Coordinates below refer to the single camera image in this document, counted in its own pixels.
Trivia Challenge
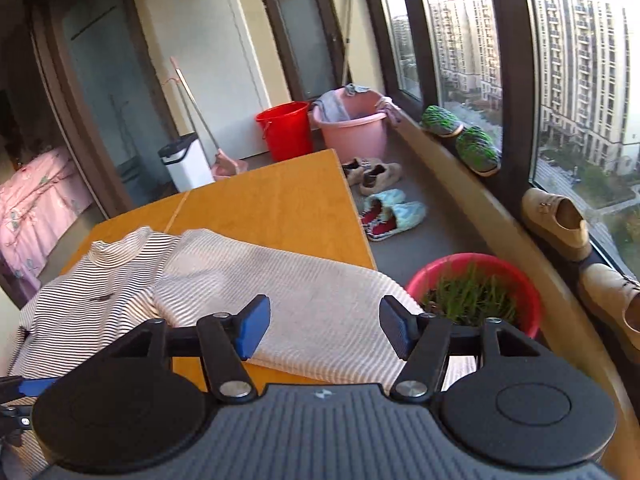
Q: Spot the pink cloth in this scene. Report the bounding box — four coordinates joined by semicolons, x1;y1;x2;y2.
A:
375;97;403;128

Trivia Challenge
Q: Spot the brown sliding door frame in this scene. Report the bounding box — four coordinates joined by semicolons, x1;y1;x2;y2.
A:
27;0;173;221

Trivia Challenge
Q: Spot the green knitted shoe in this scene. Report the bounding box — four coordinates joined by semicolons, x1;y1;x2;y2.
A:
419;106;464;137
456;126;502;177

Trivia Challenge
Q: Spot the white closet door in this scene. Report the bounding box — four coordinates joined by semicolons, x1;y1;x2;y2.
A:
134;0;267;157

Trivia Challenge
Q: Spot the dark window frame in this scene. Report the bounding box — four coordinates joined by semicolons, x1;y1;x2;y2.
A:
357;0;640;281

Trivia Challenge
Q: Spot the grey cloth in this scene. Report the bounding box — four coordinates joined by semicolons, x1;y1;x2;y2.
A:
312;91;348;122

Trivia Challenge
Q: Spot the metal mop pole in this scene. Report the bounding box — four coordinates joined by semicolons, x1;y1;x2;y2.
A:
340;0;357;86

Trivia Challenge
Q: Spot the blue and red slipper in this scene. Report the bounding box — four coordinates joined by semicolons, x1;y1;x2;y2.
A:
361;188;407;228
366;201;427;242

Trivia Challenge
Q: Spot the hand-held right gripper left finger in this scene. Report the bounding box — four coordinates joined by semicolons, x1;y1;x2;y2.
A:
102;294;273;406

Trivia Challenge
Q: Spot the brown frosted glass door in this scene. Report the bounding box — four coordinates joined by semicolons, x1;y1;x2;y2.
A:
258;0;346;103

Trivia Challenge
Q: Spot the bed with pink floral blanket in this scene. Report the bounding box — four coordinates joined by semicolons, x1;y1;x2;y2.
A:
0;146;96;291

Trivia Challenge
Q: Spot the beige leather shoe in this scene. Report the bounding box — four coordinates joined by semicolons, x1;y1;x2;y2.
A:
579;263;640;351
521;187;592;262

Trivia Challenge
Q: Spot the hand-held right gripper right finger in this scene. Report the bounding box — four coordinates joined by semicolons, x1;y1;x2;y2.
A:
378;294;548;406

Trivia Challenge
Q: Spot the pink plastic basin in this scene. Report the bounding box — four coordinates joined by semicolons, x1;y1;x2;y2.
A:
312;88;390;161

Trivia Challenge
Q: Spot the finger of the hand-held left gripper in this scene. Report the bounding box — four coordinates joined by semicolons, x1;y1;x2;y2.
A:
0;376;59;401
0;403;34;449

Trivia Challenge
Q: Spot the red plastic bucket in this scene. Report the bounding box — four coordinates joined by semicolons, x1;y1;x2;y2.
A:
255;101;315;162

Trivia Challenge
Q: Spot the striped knit shirt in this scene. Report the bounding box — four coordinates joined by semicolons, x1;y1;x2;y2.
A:
0;226;476;478

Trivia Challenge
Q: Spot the tan slipper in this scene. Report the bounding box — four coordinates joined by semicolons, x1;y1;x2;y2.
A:
342;157;371;187
360;162;403;196

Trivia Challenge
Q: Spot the red basin with grass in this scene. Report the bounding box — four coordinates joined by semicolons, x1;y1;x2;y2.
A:
405;253;542;339

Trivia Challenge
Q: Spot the pink hooked pole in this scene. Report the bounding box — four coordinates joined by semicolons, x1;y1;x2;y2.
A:
162;77;202;137

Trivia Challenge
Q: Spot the white trash bin black lid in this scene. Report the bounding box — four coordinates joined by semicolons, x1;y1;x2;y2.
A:
158;132;216;194

